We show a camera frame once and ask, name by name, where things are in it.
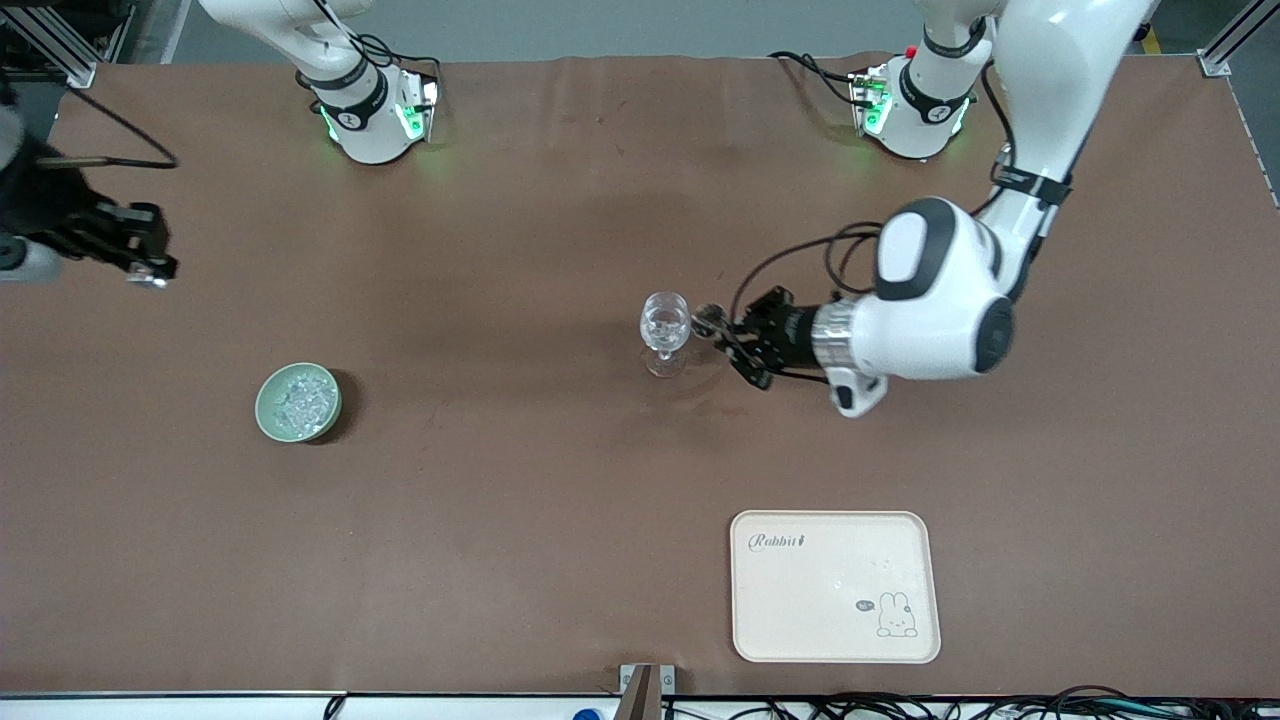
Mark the metal bracket with brown post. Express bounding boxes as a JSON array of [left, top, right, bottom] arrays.
[[619, 663, 676, 720]]

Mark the black right arm base cable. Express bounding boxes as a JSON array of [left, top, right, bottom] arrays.
[[345, 30, 443, 86]]

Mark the cream rabbit print tray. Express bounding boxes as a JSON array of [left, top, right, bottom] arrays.
[[729, 510, 942, 665]]

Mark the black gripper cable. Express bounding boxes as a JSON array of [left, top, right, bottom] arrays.
[[730, 222, 885, 323], [40, 85, 181, 171]]

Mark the aluminium frame profile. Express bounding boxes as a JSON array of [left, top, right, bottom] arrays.
[[1197, 0, 1280, 79], [0, 0, 101, 89]]

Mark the clear stemmed wine glass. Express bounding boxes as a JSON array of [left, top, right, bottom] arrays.
[[639, 291, 693, 379]]

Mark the pile of clear ice cubes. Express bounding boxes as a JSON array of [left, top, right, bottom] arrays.
[[272, 368, 339, 435]]

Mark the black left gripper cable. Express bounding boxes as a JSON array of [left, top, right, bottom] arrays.
[[730, 222, 885, 323]]

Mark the black left arm base cable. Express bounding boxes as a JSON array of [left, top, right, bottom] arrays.
[[768, 50, 867, 107]]

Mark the black cable with metal connector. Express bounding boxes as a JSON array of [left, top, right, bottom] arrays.
[[982, 58, 1019, 196]]

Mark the brown table cover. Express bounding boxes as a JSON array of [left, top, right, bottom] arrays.
[[0, 52, 1280, 699]]

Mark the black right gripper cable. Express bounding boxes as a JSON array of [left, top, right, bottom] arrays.
[[40, 85, 181, 171]]

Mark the green ceramic bowl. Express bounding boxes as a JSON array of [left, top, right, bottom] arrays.
[[254, 361, 343, 443]]

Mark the tangled black cable bundle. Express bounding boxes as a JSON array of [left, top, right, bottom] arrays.
[[660, 685, 1280, 720]]

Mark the black arm base cable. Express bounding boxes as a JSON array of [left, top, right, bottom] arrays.
[[345, 30, 443, 86], [768, 50, 867, 107]]

